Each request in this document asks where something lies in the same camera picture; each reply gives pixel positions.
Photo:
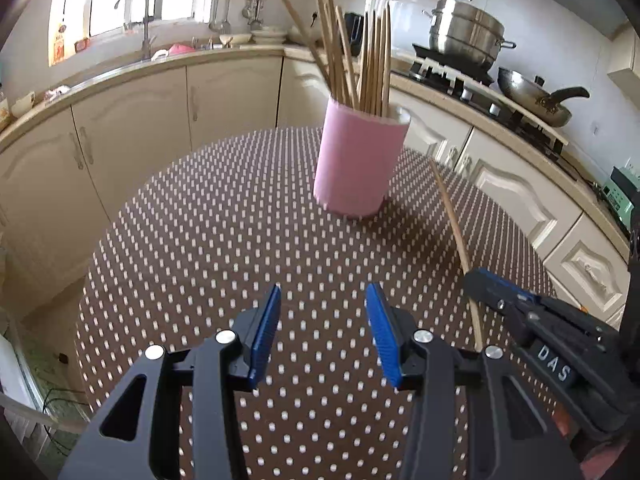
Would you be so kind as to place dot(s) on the small orange container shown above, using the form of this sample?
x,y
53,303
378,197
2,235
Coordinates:
x,y
81,46

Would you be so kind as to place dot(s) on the crumpled rag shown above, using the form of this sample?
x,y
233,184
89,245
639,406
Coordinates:
x,y
57,93

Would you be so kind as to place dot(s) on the person's right hand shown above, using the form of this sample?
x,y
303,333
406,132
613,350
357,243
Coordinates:
x,y
602,460

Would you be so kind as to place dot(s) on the dark electric kettle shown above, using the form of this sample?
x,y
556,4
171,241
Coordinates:
x,y
352,30

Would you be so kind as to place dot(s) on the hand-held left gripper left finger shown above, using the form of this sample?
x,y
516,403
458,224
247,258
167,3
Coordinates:
x,y
265,330

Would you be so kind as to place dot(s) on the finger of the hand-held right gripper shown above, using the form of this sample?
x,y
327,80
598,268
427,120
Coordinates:
x,y
492,300
492,280

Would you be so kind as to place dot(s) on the green appliance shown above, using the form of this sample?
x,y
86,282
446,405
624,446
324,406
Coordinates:
x,y
622,195

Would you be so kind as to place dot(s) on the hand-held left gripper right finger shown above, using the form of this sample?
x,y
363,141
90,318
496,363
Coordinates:
x,y
382,335

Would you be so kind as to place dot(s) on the bunch of wooden chopsticks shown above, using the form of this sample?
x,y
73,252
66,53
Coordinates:
x,y
375,60

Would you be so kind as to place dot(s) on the beige kitchen countertop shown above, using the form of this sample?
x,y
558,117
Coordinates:
x,y
100,76

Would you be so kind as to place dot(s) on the hanging steel utensils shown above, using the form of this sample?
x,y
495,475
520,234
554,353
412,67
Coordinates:
x,y
255,10

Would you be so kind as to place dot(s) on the small white bowl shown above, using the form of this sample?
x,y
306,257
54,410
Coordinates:
x,y
234,40

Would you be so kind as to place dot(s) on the wall socket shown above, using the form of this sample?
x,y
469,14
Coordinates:
x,y
315,16

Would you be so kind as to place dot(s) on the orange bottle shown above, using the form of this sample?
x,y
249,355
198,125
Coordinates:
x,y
59,47

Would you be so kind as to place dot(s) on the hanging steel ladle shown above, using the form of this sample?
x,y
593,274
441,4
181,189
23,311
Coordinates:
x,y
216,25

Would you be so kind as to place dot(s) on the steel steamer pot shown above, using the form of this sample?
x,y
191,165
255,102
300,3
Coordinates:
x,y
465,35

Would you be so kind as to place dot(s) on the pink plastic dish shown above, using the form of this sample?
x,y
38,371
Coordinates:
x,y
180,49

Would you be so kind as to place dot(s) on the single wooden chopstick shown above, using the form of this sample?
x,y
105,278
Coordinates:
x,y
448,210

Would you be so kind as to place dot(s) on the steel sink faucet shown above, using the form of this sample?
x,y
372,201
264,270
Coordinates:
x,y
146,30

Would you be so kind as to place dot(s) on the stack of white bowls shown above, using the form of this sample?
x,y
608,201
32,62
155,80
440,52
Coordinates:
x,y
267,36

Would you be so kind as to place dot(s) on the cream lattice wall cabinet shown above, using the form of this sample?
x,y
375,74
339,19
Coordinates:
x,y
625,60

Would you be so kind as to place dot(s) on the pink utensil holder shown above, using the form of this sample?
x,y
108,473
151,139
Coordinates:
x,y
355,160

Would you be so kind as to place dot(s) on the black gas stove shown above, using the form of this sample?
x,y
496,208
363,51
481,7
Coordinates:
x,y
437,67

